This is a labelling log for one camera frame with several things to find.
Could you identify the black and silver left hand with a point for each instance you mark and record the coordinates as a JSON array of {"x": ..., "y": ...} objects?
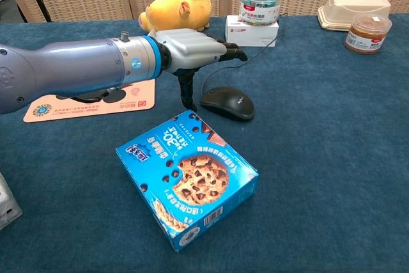
[{"x": 191, "y": 49}]

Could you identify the black computer mouse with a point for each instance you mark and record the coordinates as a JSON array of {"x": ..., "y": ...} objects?
[{"x": 227, "y": 102}]

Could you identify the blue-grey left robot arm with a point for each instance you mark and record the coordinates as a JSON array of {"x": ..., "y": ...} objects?
[{"x": 64, "y": 62}]

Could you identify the pink cartoon mouse pad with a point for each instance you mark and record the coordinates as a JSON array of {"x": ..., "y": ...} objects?
[{"x": 96, "y": 110}]

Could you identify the yellow plush toy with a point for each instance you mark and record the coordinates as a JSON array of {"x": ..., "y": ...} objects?
[{"x": 179, "y": 11}]

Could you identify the white flat cardboard box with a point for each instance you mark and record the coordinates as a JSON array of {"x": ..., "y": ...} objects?
[{"x": 249, "y": 34}]

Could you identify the clear jar of binder clips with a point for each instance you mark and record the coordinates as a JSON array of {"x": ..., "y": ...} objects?
[{"x": 260, "y": 4}]

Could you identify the blue cookie box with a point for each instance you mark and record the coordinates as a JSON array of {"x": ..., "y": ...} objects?
[{"x": 191, "y": 174}]

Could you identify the dark blue tablecloth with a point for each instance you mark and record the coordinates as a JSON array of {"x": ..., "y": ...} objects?
[{"x": 319, "y": 142}]

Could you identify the beige takeout container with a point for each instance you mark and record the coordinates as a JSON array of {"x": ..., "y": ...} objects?
[{"x": 345, "y": 7}]

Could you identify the clear jar with brown contents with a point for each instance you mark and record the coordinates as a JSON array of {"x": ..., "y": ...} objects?
[{"x": 367, "y": 36}]

